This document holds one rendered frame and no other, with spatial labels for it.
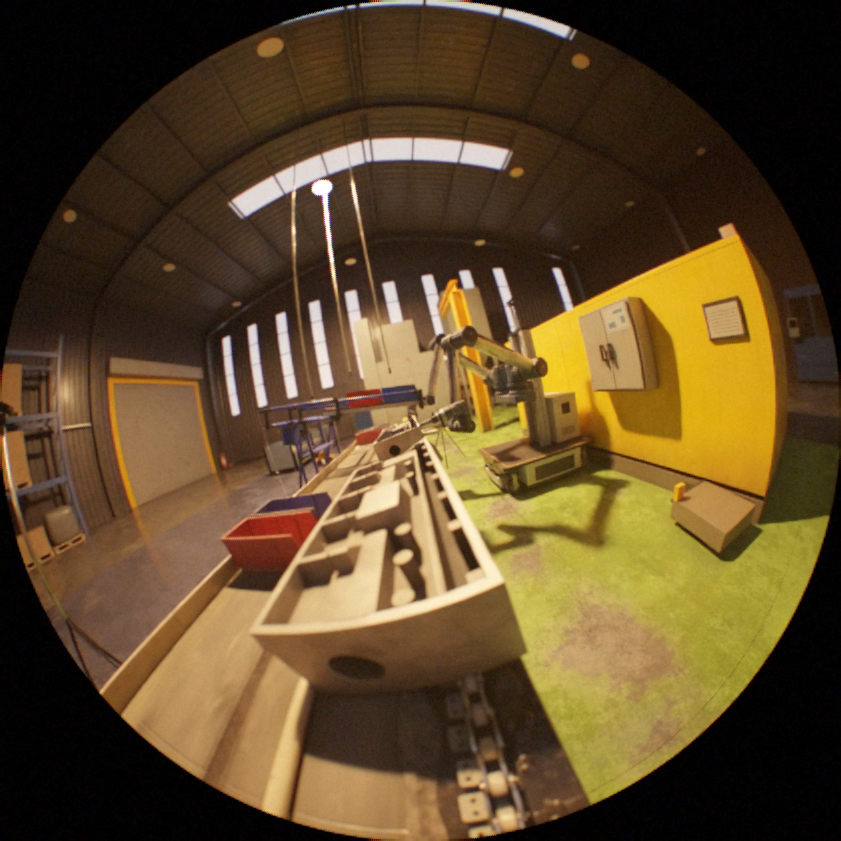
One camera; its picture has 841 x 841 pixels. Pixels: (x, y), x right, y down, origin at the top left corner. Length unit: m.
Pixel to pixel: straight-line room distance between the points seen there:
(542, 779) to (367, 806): 0.22
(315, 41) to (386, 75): 2.26
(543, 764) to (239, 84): 9.08
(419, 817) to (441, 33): 9.25
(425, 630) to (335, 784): 0.33
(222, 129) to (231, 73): 1.78
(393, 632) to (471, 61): 9.26
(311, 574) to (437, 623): 0.31
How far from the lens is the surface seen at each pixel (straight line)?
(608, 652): 1.40
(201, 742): 0.66
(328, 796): 0.51
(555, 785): 0.44
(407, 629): 0.32
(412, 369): 8.35
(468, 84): 9.29
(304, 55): 8.66
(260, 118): 8.98
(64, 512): 8.94
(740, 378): 2.12
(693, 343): 2.23
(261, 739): 0.58
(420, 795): 0.47
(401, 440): 1.77
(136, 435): 11.70
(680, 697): 1.40
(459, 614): 0.30
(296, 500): 1.20
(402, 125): 9.80
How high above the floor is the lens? 1.20
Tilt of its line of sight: 5 degrees down
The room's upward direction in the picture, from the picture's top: 13 degrees counter-clockwise
